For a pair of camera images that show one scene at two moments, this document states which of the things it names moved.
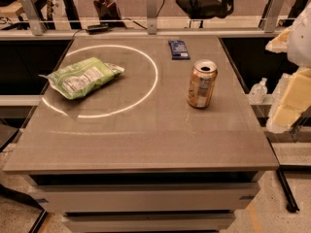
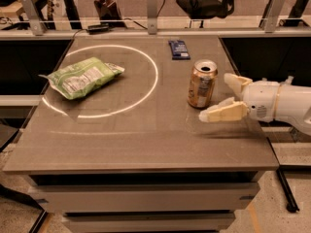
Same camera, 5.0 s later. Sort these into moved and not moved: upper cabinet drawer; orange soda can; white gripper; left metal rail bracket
Moved: white gripper
Not moved: upper cabinet drawer; left metal rail bracket; orange soda can
